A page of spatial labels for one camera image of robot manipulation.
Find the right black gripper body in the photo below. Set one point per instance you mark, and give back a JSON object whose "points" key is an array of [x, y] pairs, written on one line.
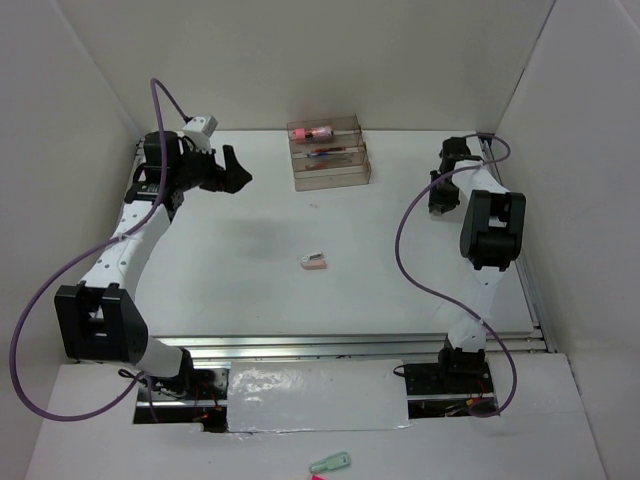
{"points": [[444, 194]]}

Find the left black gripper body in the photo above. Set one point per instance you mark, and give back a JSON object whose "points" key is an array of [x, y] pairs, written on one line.
{"points": [[199, 168]]}

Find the pink crayon tube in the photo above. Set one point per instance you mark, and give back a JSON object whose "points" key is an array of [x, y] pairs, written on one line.
{"points": [[312, 135]]}

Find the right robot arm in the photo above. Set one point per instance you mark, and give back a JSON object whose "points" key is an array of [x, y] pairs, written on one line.
{"points": [[490, 241]]}

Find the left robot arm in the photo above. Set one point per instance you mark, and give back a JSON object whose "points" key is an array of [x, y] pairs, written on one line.
{"points": [[98, 318]]}

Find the tiered clear acrylic organizer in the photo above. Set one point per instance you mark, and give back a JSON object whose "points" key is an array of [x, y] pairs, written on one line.
{"points": [[347, 133]]}

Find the pink eraser with sharpener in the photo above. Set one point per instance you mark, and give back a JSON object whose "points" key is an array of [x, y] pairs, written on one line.
{"points": [[315, 261]]}

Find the white front cover board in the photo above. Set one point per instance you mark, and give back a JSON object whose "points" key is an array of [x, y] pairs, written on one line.
{"points": [[301, 396]]}

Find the green clear object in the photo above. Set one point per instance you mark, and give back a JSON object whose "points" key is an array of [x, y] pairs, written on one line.
{"points": [[334, 462]]}

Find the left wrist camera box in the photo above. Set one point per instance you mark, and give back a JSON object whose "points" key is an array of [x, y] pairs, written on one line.
{"points": [[199, 130]]}

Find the aluminium frame rail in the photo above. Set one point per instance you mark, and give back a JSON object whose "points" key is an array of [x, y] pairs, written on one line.
{"points": [[225, 280]]}

